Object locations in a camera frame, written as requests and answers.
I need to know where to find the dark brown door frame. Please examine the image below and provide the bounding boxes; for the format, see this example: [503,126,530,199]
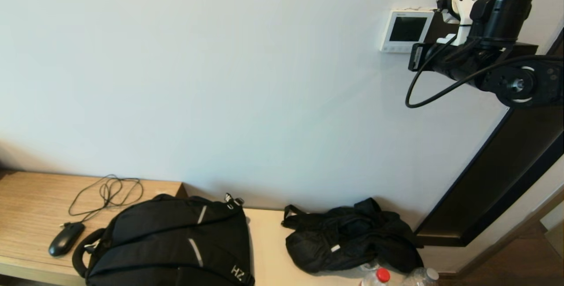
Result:
[414,26,564,248]

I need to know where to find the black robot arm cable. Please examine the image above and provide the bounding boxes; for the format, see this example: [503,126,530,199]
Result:
[405,35,564,109]

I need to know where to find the clear bottle with red cap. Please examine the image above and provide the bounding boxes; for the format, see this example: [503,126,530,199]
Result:
[359,267,392,286]

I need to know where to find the black computer mouse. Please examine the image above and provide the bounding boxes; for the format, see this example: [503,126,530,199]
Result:
[48,222,85,257]

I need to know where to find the white wall thermostat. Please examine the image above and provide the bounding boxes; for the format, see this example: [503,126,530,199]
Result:
[380,9,436,53]

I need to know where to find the dark brown wall switch plate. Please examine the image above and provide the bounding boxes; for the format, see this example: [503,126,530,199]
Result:
[425,9,461,45]

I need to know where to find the crumpled black fabric bag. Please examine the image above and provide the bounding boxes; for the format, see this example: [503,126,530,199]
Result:
[281,197,424,274]

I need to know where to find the black backpack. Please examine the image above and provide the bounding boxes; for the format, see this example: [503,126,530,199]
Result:
[72,193,255,286]

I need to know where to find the clear bottle with grey cap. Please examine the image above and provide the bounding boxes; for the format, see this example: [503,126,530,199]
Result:
[401,267,440,286]

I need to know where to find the thin black mouse cable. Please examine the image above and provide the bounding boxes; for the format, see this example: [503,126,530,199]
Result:
[60,175,144,229]

